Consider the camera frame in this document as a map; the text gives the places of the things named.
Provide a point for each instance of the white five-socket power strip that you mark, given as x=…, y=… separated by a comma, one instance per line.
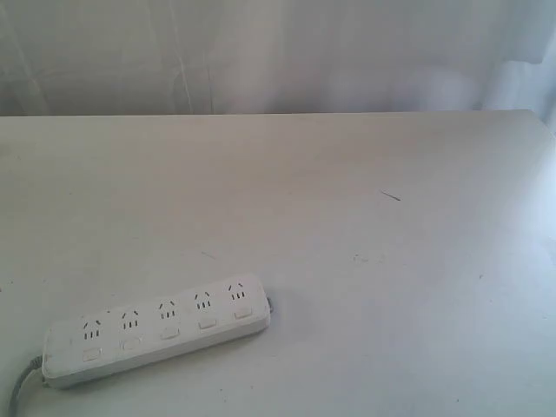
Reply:
x=116, y=340

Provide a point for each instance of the white backdrop curtain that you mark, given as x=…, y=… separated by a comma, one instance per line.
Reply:
x=226, y=57

